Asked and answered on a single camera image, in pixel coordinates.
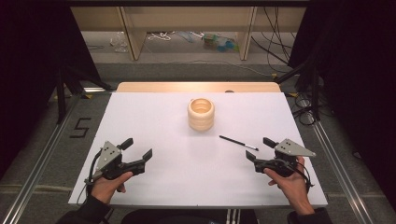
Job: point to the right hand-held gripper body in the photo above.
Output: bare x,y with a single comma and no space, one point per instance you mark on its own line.
288,149

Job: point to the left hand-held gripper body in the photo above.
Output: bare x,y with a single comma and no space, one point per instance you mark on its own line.
109,155

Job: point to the black pen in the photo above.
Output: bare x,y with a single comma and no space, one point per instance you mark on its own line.
238,142

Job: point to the beige ribbed pen holder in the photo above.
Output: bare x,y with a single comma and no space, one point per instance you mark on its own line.
200,119

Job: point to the person's left hand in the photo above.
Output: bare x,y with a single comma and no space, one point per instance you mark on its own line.
106,188

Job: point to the person's right hand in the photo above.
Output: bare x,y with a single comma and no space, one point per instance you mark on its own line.
292,186

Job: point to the white table board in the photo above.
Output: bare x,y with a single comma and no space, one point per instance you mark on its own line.
186,174

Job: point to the black metal stand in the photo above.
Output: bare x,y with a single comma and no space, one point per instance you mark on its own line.
62,93
315,93

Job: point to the wooden table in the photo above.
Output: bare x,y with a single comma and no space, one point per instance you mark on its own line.
174,87

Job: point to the black curtain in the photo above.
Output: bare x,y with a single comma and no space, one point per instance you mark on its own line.
358,93
28,77

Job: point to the clear plastic bottle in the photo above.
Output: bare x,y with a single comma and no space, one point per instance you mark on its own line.
120,42

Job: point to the beige wooden shelf unit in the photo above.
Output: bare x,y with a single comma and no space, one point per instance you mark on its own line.
134,37

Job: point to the colourful plastic toys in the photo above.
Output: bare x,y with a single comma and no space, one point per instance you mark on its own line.
219,43

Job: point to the aluminium floor rail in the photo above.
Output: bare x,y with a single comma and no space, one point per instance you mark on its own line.
37,161
339,168

